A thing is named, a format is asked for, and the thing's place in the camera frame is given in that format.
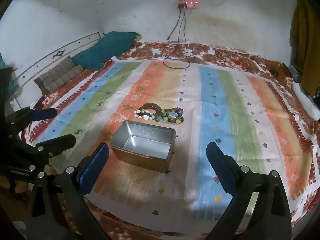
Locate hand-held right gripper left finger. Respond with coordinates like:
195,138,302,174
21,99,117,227
26,142,110,240

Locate clear plastic packet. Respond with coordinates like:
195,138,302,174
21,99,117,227
110,120,177,174

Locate white bead bracelet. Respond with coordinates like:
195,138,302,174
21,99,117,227
134,109,153,120

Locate teal blanket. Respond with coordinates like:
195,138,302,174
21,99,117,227
71,31,141,70

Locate white oblong bundle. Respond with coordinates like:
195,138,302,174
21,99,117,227
292,82,320,121

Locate white bed headboard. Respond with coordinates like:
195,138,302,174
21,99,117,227
0,31,104,112

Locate red bead bracelet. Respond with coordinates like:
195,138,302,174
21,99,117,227
142,106,162,117

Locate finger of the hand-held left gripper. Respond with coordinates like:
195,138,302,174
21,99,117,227
15,134,77,174
5,107,58,130

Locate brown striped cushion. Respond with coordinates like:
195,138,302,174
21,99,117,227
34,57,84,95

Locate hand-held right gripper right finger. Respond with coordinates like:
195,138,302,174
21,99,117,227
205,141,293,240

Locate power strip with red lights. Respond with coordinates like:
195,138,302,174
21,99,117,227
177,0,199,9

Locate striped printed cloth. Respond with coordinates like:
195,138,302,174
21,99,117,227
37,57,320,221

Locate yellow hanging cloth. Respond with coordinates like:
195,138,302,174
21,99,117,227
290,0,320,97

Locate black power cable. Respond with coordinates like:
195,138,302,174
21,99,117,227
162,7,192,69

